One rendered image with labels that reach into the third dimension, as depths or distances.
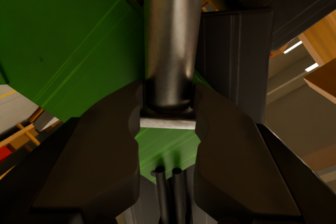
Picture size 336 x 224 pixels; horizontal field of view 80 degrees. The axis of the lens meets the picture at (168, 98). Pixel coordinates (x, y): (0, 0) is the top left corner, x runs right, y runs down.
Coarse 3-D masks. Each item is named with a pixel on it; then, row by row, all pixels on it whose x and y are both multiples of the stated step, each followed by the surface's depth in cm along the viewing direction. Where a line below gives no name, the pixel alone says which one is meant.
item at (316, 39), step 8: (320, 24) 76; (328, 24) 75; (304, 32) 78; (312, 32) 77; (320, 32) 77; (328, 32) 76; (304, 40) 82; (312, 40) 78; (320, 40) 78; (328, 40) 77; (312, 48) 80; (320, 48) 78; (328, 48) 78; (312, 56) 87; (320, 56) 79; (328, 56) 79; (320, 64) 85
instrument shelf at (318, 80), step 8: (328, 64) 60; (312, 72) 62; (320, 72) 60; (328, 72) 57; (312, 80) 59; (320, 80) 56; (328, 80) 54; (320, 88) 54; (328, 88) 51; (328, 96) 52
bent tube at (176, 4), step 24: (144, 0) 10; (168, 0) 9; (192, 0) 9; (144, 24) 11; (168, 24) 10; (192, 24) 10; (144, 48) 11; (168, 48) 10; (192, 48) 11; (168, 72) 11; (192, 72) 12; (168, 96) 12; (144, 120) 12; (168, 120) 12; (192, 120) 12
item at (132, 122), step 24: (120, 96) 10; (144, 96) 12; (96, 120) 8; (120, 120) 8; (72, 144) 7; (96, 144) 7; (120, 144) 7; (72, 168) 6; (96, 168) 6; (120, 168) 6; (48, 192) 6; (72, 192) 6; (96, 192) 6; (120, 192) 6
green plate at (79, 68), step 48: (0, 0) 12; (48, 0) 12; (96, 0) 12; (0, 48) 14; (48, 48) 14; (96, 48) 14; (48, 96) 16; (96, 96) 16; (144, 144) 19; (192, 144) 18
